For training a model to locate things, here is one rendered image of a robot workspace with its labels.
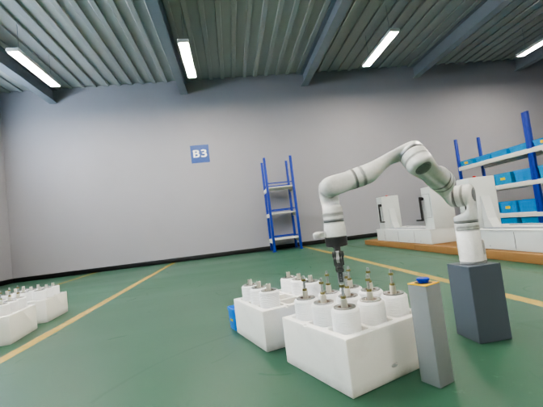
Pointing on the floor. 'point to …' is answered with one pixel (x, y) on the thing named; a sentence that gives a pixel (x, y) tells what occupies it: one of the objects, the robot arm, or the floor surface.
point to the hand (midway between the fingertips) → (341, 277)
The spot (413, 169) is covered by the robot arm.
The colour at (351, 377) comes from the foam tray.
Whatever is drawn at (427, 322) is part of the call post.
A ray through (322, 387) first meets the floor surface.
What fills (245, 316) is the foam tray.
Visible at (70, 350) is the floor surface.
